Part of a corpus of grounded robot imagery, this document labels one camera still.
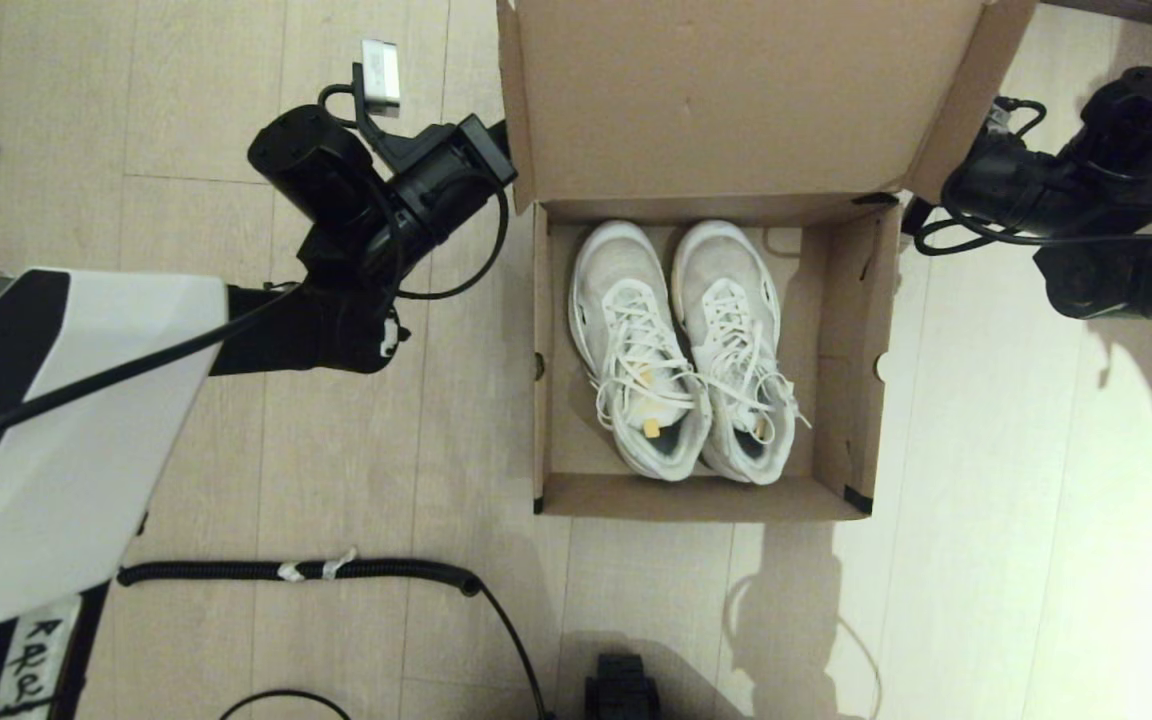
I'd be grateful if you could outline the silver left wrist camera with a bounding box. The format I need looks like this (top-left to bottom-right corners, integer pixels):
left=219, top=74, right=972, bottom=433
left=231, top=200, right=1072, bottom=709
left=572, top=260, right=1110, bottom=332
left=360, top=40, right=404, bottom=119

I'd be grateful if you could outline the white tape strip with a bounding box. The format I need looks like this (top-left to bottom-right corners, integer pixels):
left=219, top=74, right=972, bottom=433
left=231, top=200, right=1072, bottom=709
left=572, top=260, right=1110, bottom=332
left=279, top=547, right=360, bottom=583

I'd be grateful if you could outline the black cable loop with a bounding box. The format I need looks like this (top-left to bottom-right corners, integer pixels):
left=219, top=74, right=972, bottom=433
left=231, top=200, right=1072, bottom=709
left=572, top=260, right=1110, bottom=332
left=221, top=689, right=352, bottom=720

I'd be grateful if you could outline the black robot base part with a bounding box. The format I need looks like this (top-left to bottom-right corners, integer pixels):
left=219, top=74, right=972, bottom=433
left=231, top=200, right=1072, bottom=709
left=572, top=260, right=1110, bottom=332
left=584, top=654, right=660, bottom=720

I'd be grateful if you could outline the brown cardboard shoe box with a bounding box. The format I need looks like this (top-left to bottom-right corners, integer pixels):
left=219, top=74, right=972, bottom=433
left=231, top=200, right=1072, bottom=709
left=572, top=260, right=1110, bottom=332
left=496, top=0, right=1039, bottom=523

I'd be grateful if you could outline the white mesh sneaker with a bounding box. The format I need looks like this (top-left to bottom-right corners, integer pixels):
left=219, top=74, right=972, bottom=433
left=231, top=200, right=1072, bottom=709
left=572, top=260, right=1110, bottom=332
left=671, top=220, right=813, bottom=487
left=568, top=220, right=715, bottom=483

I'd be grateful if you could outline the white handwritten tape label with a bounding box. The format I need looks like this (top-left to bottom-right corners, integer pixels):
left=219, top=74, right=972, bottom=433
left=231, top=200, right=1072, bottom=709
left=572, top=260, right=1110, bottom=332
left=0, top=598, right=84, bottom=720

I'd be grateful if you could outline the dark wooden furniture edge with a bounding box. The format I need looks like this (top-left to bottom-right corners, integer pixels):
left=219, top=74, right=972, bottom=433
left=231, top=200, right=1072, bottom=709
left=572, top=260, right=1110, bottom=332
left=1041, top=0, right=1152, bottom=41

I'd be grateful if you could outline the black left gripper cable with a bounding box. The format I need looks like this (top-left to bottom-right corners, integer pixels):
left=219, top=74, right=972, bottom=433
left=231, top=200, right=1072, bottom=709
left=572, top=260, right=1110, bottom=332
left=391, top=180, right=511, bottom=302

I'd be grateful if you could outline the black coiled floor cable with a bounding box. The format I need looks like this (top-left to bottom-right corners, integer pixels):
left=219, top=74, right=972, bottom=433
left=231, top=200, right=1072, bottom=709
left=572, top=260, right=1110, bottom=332
left=116, top=558, right=557, bottom=720

